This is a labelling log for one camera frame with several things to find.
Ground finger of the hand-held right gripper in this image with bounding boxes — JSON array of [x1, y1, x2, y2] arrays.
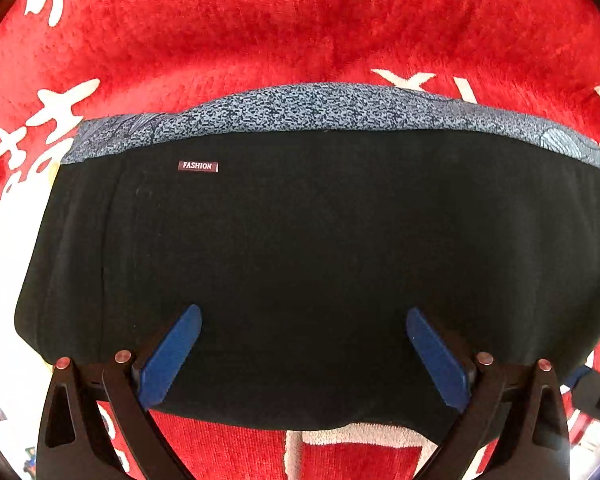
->
[[560, 365, 600, 429]]

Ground red printed blanket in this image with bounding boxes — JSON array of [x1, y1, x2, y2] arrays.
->
[[0, 0, 600, 480]]

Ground black pants with grey waistband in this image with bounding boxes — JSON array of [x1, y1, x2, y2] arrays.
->
[[14, 82, 600, 446]]

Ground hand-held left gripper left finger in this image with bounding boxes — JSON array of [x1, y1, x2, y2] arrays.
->
[[36, 304, 202, 480]]

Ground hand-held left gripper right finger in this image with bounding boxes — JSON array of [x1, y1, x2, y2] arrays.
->
[[406, 307, 572, 480]]

